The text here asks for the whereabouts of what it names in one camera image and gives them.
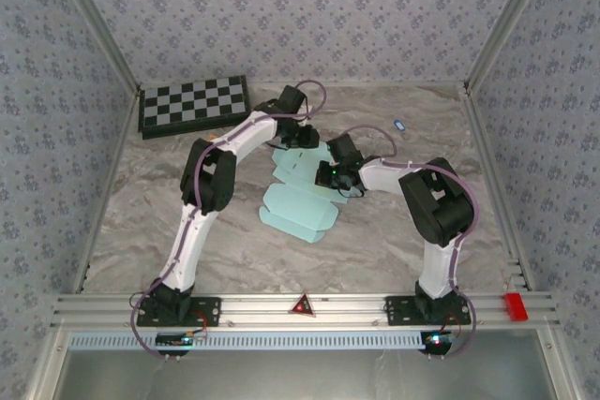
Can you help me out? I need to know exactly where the light teal paper box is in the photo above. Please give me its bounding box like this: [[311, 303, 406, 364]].
[[257, 140, 351, 244]]

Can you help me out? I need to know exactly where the black grey chessboard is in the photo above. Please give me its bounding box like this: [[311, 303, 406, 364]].
[[137, 74, 251, 141]]

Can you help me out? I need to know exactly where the red triangle marker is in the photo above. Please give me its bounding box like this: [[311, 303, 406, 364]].
[[288, 292, 316, 317]]

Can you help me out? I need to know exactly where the shiny metal sheet panel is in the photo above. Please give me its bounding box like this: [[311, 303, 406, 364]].
[[60, 348, 554, 400]]

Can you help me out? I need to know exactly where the red plastic block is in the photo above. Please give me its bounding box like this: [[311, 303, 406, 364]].
[[501, 292, 529, 323]]

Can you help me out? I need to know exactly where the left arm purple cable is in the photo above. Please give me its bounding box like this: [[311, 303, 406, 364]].
[[129, 80, 327, 363]]

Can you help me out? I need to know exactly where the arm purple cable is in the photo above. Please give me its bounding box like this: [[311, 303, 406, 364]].
[[129, 80, 327, 363], [339, 125, 479, 362]]

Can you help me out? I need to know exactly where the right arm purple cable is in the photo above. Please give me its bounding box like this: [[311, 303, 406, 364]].
[[339, 125, 479, 362]]

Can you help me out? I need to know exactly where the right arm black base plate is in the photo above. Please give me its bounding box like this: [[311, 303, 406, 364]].
[[384, 295, 472, 328]]

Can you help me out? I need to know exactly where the aluminium cross rail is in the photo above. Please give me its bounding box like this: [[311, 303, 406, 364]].
[[50, 291, 562, 330]]

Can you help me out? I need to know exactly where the aluminium side rail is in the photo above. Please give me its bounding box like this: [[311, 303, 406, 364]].
[[70, 85, 144, 296], [460, 83, 536, 292]]

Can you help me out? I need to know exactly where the grey slotted cable duct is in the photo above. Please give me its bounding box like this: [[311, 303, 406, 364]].
[[68, 329, 426, 351]]

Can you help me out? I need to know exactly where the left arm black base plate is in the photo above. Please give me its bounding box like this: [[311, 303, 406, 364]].
[[136, 295, 222, 328]]

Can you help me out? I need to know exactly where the aluminium corner post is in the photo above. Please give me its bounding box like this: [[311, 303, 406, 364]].
[[45, 0, 144, 95], [462, 0, 562, 95]]

